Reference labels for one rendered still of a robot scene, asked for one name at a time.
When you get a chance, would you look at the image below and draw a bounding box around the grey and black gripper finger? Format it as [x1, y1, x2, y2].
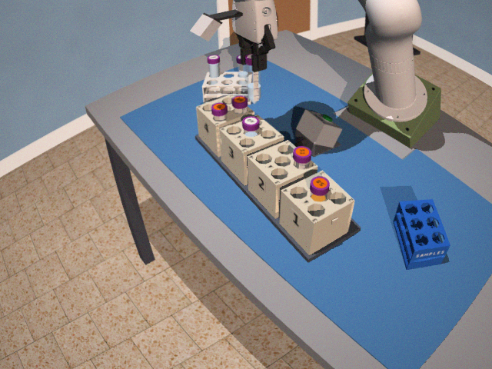
[252, 25, 275, 72]
[235, 33, 254, 65]

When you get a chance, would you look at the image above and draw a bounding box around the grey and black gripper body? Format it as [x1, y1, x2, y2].
[232, 0, 278, 44]

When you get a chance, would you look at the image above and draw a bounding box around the white tube rack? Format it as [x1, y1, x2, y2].
[202, 71, 248, 103]

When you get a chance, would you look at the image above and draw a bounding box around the blue bench mat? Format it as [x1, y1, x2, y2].
[120, 60, 492, 369]

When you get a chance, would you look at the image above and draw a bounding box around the blue tube rack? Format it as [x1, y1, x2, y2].
[393, 199, 450, 270]

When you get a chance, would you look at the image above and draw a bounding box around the orange tube with purple cap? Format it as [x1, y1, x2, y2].
[310, 177, 330, 202]

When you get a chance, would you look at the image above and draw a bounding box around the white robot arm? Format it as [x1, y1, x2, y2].
[190, 0, 427, 122]

